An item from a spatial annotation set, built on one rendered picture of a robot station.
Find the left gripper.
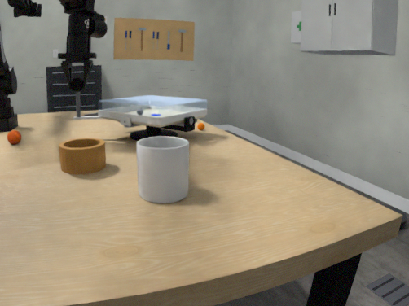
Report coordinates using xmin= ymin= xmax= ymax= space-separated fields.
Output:
xmin=14 ymin=2 xmax=42 ymax=17

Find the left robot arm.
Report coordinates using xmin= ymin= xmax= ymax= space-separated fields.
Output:
xmin=0 ymin=0 xmax=33 ymax=124

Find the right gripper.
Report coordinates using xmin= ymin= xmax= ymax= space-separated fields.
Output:
xmin=58 ymin=33 xmax=97 ymax=89

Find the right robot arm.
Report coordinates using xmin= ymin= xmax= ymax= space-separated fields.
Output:
xmin=59 ymin=0 xmax=108 ymax=53

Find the white ceramic mug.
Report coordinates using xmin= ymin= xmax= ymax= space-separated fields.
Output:
xmin=136 ymin=136 xmax=189 ymax=203

